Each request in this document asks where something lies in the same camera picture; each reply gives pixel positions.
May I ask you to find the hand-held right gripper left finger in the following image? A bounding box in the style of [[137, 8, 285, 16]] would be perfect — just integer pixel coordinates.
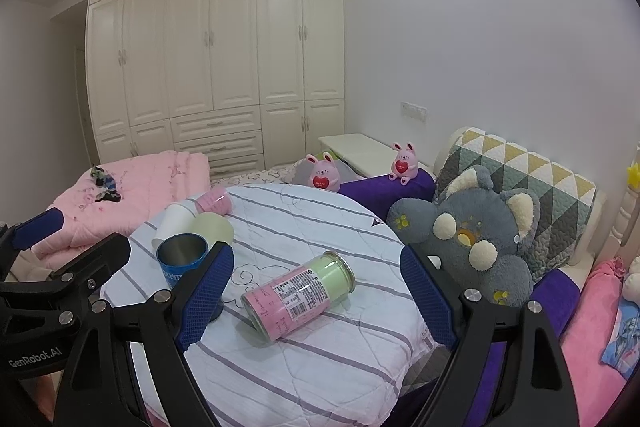
[[52, 243, 234, 427]]

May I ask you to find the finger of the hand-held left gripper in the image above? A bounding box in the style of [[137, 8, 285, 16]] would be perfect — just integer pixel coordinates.
[[0, 232, 132, 304], [0, 208, 65, 280]]

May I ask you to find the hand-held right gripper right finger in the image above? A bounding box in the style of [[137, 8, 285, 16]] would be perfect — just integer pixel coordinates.
[[399, 244, 581, 427]]

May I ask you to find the pink and green lidded cup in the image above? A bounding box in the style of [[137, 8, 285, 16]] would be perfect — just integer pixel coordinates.
[[241, 251, 356, 345]]

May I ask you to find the blue metal cup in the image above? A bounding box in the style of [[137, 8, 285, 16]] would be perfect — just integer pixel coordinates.
[[156, 233, 208, 291]]

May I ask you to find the white cup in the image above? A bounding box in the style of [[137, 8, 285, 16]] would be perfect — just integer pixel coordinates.
[[151, 203, 196, 251]]

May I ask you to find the light green cup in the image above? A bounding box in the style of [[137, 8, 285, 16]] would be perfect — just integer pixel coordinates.
[[192, 213, 235, 254]]

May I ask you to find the dark small toy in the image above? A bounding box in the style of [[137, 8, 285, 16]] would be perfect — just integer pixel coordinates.
[[90, 165, 122, 203]]

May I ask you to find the grey bear plush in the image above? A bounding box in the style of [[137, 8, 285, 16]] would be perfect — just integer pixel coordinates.
[[386, 165, 542, 309]]

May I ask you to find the pink quilt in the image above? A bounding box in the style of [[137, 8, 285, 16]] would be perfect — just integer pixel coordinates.
[[30, 151, 211, 272]]

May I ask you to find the purple cushion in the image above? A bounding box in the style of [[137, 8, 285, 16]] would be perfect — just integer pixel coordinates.
[[340, 168, 436, 210]]

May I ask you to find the purple bed sheet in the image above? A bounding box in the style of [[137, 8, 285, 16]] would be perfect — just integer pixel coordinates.
[[450, 268, 582, 427]]

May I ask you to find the pink bunny plush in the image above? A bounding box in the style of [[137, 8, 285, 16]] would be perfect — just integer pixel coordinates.
[[389, 142, 420, 186], [306, 152, 342, 192]]

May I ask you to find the floral bed sheet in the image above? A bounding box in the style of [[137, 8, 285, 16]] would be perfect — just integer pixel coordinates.
[[210, 157, 321, 188]]

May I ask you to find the triangle pattern headboard cover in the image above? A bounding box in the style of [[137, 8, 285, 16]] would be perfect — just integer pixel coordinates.
[[434, 127, 599, 284]]

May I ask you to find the white nightstand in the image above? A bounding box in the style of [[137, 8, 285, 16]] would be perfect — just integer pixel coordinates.
[[318, 133, 431, 180]]

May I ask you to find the pink plush blanket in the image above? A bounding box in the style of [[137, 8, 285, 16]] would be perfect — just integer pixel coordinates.
[[560, 258, 640, 390]]

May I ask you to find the printed pillow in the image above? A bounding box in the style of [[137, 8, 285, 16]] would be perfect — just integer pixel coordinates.
[[600, 297, 640, 379]]

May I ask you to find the cream wardrobe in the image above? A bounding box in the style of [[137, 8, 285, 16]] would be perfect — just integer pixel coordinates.
[[84, 0, 347, 174]]

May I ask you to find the white bed post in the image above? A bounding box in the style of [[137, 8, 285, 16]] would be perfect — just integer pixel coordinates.
[[607, 177, 640, 259]]

